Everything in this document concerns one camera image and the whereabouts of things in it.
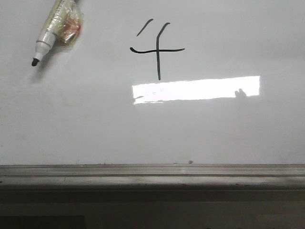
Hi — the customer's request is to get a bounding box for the white whiteboard marker black tip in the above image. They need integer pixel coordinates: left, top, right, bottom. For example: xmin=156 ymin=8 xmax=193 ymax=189
xmin=31 ymin=0 xmax=73 ymax=66

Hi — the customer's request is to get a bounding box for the white whiteboard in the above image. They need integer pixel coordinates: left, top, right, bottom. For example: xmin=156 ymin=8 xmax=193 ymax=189
xmin=0 ymin=0 xmax=305 ymax=165

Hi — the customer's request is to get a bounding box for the clear tape wad orange pad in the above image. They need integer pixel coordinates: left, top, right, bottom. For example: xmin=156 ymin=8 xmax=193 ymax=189
xmin=56 ymin=2 xmax=83 ymax=46

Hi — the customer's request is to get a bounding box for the aluminium whiteboard tray rail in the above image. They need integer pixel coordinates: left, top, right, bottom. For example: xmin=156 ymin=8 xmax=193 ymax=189
xmin=0 ymin=164 xmax=305 ymax=190

